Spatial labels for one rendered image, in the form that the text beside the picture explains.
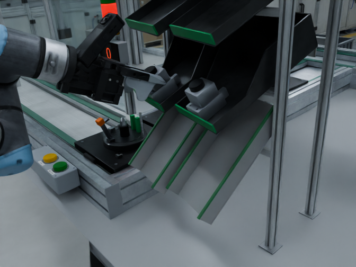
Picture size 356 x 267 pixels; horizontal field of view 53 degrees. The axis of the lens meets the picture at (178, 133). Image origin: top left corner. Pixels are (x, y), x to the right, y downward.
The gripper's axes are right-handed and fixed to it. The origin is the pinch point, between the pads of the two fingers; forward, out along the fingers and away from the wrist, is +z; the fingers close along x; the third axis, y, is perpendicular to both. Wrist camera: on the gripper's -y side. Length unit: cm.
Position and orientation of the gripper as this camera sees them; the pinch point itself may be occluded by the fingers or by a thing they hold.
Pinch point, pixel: (155, 76)
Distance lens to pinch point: 79.2
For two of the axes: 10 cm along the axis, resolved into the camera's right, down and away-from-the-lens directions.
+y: -3.0, 9.3, 2.0
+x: 5.3, 3.4, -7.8
